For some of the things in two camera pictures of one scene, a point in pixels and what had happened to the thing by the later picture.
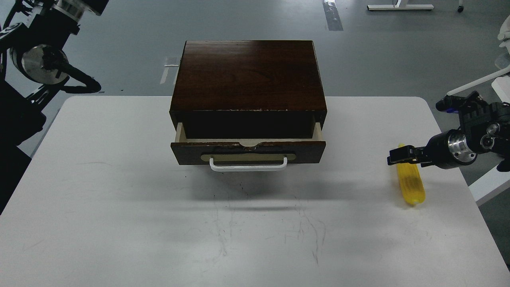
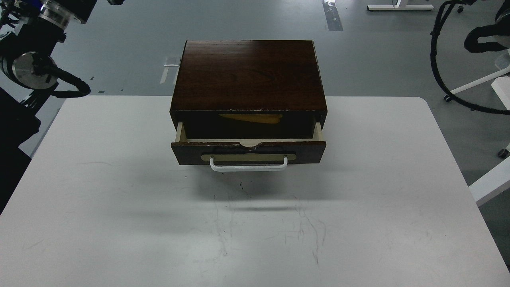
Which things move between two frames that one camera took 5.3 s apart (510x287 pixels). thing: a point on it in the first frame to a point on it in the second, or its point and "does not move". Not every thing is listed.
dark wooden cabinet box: x=248 y=89 does not move
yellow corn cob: x=412 y=185 to x=260 y=118
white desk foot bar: x=401 y=4 does not move
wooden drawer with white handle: x=244 y=154 does not move
